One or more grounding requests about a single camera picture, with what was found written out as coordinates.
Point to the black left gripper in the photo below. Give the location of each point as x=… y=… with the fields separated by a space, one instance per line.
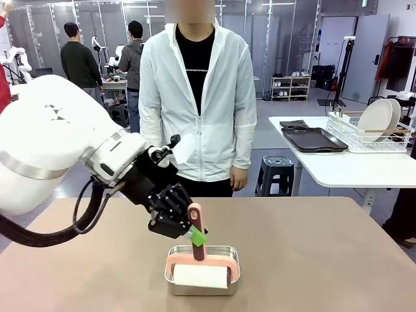
x=149 y=175

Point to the pink lint roller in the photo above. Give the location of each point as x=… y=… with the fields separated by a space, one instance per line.
x=198 y=274

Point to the person's right forearm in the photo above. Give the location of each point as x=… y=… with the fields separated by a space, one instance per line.
x=149 y=130

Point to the person's left forearm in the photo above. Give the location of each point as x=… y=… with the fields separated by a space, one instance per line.
x=245 y=146

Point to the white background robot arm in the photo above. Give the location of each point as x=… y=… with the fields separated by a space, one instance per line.
x=19 y=60
x=115 y=55

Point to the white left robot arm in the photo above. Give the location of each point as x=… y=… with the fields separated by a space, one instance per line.
x=48 y=130

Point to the person's left hand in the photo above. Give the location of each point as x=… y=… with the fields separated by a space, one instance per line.
x=240 y=178

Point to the rectangular steel container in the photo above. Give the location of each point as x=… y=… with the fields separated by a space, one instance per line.
x=201 y=291

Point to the dark grey plastic stool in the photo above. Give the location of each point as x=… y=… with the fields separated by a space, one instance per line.
x=274 y=162
x=118 y=113

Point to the person in white jacket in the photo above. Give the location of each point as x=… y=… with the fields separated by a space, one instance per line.
x=221 y=97

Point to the grey background workbench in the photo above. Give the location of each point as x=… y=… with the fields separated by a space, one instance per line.
x=113 y=85

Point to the dark folded cloth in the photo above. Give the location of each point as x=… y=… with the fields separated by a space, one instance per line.
x=292 y=123

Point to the man in grey hoodie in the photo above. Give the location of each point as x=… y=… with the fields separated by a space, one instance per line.
x=133 y=65

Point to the wooden shoe rack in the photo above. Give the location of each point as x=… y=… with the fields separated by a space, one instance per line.
x=291 y=87

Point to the man in dark green sweater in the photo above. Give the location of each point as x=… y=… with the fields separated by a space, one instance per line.
x=79 y=65

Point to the black and white background robot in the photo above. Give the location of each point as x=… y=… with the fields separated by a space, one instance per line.
x=97 y=44

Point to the translucent cutlery holder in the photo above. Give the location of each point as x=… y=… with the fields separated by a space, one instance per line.
x=336 y=125

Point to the black laptop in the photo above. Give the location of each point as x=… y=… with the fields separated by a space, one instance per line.
x=44 y=72

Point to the white side table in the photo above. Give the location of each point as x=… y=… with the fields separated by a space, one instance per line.
x=357 y=169

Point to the black luggage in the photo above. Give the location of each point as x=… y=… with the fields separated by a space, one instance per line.
x=323 y=76

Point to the person in black trousers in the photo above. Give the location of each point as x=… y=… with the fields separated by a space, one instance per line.
x=401 y=214

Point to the black clothes rack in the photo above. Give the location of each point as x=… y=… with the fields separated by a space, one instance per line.
x=373 y=94

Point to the grey door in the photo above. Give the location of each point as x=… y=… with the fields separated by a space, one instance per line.
x=367 y=65

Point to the black utility cart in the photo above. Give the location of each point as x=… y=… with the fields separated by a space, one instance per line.
x=409 y=107

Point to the red hanging jacket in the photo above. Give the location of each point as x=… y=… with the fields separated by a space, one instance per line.
x=384 y=60

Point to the black hanging coat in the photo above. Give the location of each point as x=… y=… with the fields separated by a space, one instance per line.
x=401 y=65

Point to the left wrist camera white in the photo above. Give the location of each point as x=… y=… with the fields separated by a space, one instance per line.
x=183 y=149

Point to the black camera stand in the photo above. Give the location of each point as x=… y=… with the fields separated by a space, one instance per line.
x=341 y=81

